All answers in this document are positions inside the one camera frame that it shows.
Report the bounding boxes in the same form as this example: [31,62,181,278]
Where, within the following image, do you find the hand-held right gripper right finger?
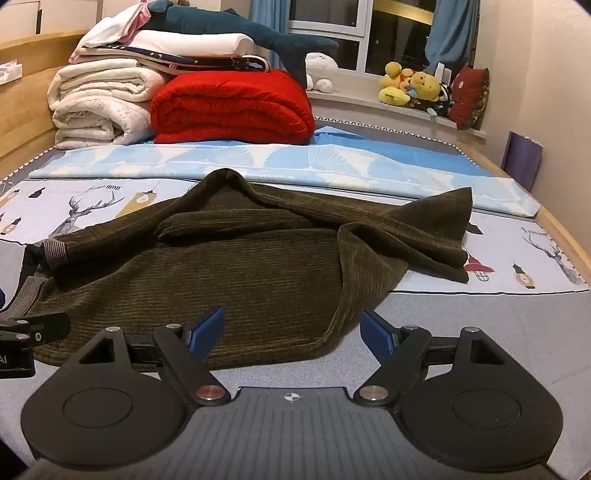
[353,310,506,408]

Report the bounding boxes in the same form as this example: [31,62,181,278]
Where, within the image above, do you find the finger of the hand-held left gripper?
[0,312,71,345]

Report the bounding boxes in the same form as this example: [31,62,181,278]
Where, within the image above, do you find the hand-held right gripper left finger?
[69,305,232,408]

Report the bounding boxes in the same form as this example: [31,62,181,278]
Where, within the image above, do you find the olive knit sweater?
[21,168,474,372]

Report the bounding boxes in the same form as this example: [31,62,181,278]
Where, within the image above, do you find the deer printed bed sheet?
[0,178,591,480]

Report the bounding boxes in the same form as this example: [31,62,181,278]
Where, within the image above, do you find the blue white patterned blanket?
[28,126,541,217]

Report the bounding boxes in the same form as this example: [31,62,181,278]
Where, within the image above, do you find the red knit garment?
[150,69,315,146]

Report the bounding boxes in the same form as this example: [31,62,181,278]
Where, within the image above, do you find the white folded quilt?
[48,65,169,151]

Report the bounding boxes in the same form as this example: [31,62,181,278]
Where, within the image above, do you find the purple bag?
[501,130,544,193]

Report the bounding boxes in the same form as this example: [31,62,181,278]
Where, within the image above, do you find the dark plush toy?
[424,85,457,119]

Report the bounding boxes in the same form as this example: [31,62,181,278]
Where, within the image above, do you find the yellow plush with blue patch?
[409,71,445,104]

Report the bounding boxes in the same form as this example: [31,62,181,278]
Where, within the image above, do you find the yellow duck plush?
[379,61,415,108]

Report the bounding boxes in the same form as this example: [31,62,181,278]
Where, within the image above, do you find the red patterned cushion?
[449,67,490,131]

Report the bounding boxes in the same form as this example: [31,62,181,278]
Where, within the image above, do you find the white seal plush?
[305,52,339,93]

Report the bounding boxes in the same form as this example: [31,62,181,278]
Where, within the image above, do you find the white pillow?
[131,30,258,59]

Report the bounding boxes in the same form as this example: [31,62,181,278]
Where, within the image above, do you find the white pink folded cloth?
[69,2,154,63]

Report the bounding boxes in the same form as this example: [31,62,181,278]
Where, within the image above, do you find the window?
[287,0,462,80]

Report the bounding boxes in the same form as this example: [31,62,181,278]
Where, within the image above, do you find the blue shark plush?
[147,0,340,89]

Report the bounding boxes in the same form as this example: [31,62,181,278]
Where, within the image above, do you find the blue curtain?
[424,0,477,71]
[249,0,293,72]

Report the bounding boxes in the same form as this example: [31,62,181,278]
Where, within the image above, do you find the white wardrobe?
[0,0,149,37]

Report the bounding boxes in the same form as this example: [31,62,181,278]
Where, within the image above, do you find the wooden bed frame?
[0,30,591,296]

